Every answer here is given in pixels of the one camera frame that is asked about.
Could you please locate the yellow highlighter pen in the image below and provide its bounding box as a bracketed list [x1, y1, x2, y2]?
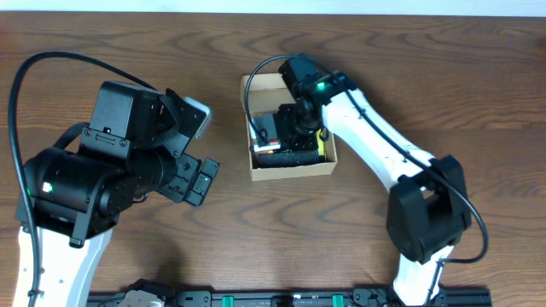
[317, 130, 326, 163]

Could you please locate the white marker black cap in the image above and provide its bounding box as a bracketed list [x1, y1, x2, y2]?
[252, 143, 282, 153]

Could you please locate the brown cardboard box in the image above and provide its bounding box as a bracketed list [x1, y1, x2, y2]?
[248, 73, 338, 181]

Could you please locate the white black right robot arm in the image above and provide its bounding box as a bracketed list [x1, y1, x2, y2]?
[242, 54, 472, 306]

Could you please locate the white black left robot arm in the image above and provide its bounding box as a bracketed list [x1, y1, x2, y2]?
[14, 81, 218, 306]

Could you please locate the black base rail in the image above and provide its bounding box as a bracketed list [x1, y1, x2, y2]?
[87, 279, 494, 307]

